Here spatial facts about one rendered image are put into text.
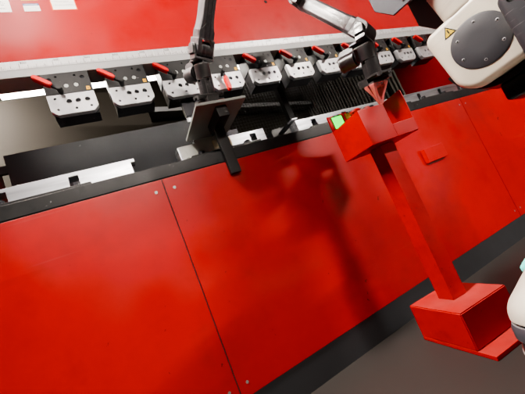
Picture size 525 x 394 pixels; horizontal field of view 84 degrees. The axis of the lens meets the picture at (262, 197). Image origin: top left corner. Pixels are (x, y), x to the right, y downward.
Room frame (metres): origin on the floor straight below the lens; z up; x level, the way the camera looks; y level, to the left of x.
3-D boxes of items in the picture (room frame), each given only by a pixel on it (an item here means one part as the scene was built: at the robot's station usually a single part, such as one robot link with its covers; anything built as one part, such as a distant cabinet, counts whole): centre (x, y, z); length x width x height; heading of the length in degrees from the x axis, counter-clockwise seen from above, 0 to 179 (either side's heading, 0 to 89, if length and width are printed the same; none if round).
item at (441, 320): (0.98, -0.46, 0.06); 0.25 x 0.20 x 0.12; 19
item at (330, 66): (1.50, -0.58, 1.26); 0.15 x 0.09 x 0.17; 115
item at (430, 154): (1.47, -0.87, 0.59); 0.15 x 0.02 x 0.07; 115
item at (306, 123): (1.71, -1.02, 0.92); 1.68 x 0.06 x 0.10; 115
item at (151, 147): (1.54, 0.55, 1.12); 1.13 x 0.02 x 0.44; 115
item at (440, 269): (1.01, -0.45, 0.39); 0.06 x 0.06 x 0.54; 19
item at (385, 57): (1.67, -0.94, 1.26); 0.15 x 0.09 x 0.17; 115
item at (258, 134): (1.20, 0.07, 0.92); 0.39 x 0.06 x 0.10; 115
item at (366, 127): (1.01, -0.45, 0.75); 0.20 x 0.16 x 0.18; 109
